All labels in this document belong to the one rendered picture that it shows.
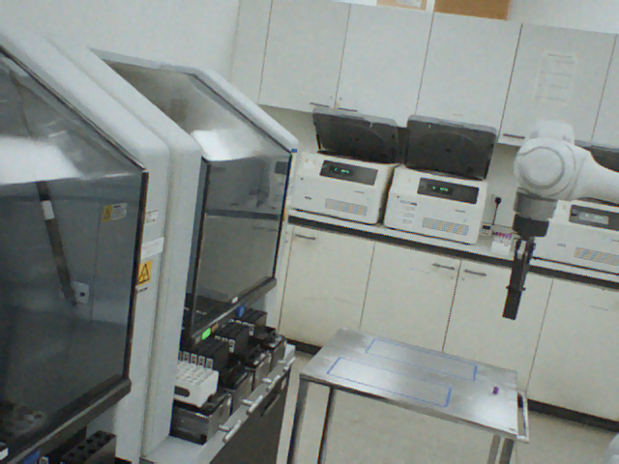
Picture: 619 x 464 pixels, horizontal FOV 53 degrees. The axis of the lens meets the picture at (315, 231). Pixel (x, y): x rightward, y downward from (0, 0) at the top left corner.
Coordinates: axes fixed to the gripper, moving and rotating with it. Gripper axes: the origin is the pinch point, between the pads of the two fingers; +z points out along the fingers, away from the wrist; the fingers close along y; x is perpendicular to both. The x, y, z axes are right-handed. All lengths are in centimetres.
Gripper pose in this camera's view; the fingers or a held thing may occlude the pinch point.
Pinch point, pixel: (512, 304)
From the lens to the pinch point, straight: 148.3
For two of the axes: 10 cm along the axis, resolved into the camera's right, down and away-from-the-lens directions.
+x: -8.7, -2.3, 4.3
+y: 4.6, -1.1, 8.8
